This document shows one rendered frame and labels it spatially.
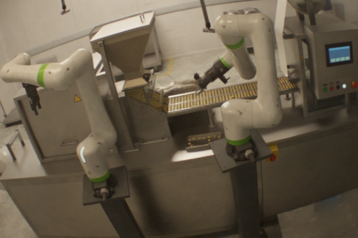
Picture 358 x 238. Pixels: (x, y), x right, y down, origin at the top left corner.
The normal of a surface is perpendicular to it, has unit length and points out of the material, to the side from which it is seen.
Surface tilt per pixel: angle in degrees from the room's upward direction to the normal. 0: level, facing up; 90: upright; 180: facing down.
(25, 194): 90
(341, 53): 90
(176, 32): 90
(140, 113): 90
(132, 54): 114
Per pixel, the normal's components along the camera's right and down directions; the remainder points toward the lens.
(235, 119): -0.29, 0.48
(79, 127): 0.00, 0.47
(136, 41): 0.09, 0.78
